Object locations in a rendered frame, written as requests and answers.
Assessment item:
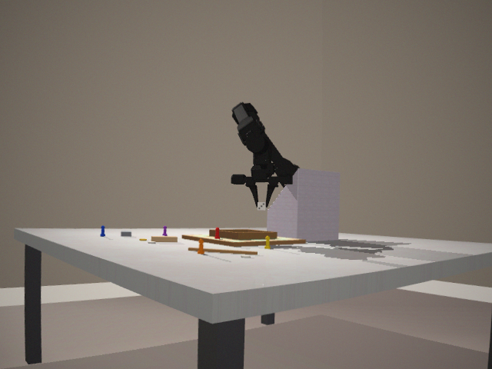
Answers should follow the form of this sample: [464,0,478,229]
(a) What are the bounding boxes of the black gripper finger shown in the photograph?
[245,184,258,207]
[266,184,278,208]

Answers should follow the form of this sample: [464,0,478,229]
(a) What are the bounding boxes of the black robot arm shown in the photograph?
[231,102,299,180]

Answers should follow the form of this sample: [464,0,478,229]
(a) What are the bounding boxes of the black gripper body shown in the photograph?
[231,156,293,185]

